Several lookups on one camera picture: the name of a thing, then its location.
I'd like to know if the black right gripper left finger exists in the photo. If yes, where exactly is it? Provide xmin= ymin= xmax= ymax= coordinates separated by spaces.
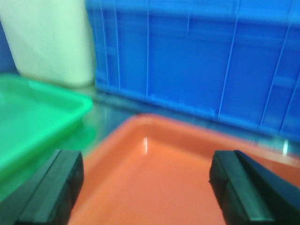
xmin=0 ymin=150 xmax=84 ymax=225

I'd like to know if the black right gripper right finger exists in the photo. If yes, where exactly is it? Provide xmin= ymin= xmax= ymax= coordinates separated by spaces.
xmin=210 ymin=150 xmax=300 ymax=225

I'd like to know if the blue plastic crate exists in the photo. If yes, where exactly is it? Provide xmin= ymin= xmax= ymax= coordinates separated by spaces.
xmin=86 ymin=0 xmax=300 ymax=141

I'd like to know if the red plastic tray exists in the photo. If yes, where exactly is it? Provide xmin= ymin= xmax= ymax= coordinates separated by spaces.
xmin=69 ymin=114 xmax=300 ymax=225

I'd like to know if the green plastic tray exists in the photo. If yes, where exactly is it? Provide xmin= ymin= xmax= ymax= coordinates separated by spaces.
xmin=0 ymin=73 xmax=93 ymax=199

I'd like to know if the white cylindrical container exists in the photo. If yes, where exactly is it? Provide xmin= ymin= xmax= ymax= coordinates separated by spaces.
xmin=0 ymin=0 xmax=95 ymax=87

